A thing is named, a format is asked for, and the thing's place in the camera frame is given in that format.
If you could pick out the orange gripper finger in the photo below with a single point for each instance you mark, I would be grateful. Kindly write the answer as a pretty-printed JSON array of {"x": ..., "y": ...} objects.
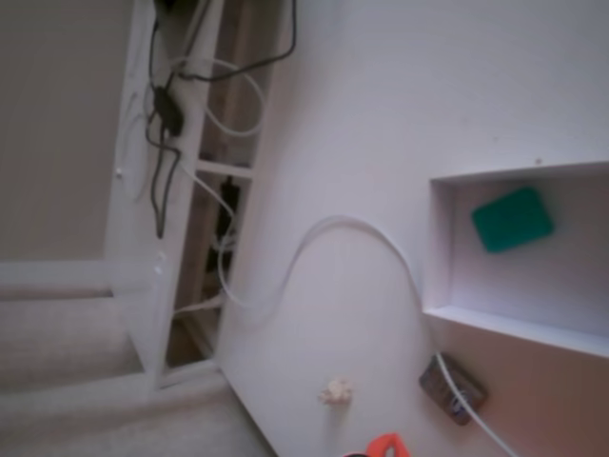
[
  {"x": 377, "y": 447},
  {"x": 403, "y": 448}
]

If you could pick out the small grey flat device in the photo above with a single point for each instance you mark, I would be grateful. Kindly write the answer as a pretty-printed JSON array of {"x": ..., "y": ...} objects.
[{"x": 435, "y": 381}]

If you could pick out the white cardboard box bin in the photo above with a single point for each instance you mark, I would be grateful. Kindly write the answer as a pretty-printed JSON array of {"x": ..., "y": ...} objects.
[{"x": 523, "y": 329}]

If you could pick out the small beige figurine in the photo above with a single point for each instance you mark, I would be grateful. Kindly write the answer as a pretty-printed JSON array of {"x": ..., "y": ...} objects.
[{"x": 336, "y": 391}]

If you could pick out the white furniture frame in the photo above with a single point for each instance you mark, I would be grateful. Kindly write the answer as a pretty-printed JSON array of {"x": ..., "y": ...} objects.
[{"x": 143, "y": 285}]

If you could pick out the green rounded cube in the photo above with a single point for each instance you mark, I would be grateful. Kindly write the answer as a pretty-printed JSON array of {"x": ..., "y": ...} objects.
[{"x": 514, "y": 219}]

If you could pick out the black plug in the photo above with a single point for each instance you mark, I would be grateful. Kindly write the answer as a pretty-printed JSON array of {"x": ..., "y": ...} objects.
[{"x": 230, "y": 190}]

